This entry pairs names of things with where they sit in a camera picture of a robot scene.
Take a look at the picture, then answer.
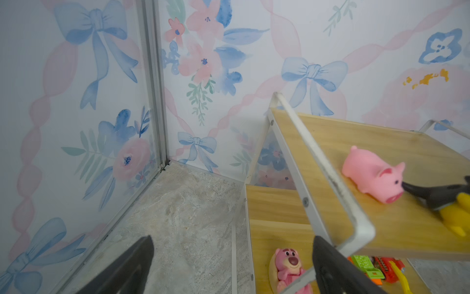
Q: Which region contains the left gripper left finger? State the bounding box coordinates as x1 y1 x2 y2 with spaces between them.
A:
78 235 154 294

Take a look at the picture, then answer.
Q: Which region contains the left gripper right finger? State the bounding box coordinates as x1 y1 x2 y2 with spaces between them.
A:
312 236 386 294

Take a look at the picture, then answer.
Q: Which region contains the green orange toy truck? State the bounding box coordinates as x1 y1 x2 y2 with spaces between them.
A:
348 256 385 286

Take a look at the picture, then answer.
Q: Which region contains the pink bear donut toy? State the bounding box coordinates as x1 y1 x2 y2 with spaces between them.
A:
268 248 305 294

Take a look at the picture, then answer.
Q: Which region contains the red yellow toy excavator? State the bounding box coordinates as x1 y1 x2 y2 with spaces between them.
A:
373 257 412 294

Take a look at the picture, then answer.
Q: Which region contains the pink pig toy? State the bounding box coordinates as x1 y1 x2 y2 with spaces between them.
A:
341 146 406 204

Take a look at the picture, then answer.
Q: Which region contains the black yellow shark toy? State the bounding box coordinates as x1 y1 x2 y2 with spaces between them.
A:
401 175 470 237

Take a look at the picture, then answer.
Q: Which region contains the white frame wooden two-tier shelf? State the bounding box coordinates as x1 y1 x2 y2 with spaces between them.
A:
242 93 470 294

